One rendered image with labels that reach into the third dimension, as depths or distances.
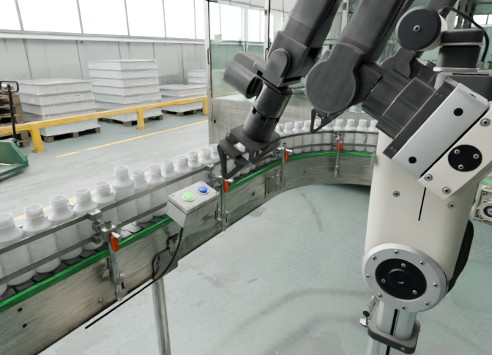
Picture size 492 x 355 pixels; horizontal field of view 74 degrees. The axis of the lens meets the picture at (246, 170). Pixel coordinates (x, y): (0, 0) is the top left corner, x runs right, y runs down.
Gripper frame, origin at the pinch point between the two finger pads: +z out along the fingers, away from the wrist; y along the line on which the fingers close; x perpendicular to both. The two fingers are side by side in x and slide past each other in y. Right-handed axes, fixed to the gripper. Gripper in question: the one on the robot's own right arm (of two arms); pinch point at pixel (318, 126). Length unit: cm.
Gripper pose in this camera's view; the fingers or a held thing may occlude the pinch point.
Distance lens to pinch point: 106.5
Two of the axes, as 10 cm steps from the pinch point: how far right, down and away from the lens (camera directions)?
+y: -5.2, 3.5, -7.8
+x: 7.6, 5.9, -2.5
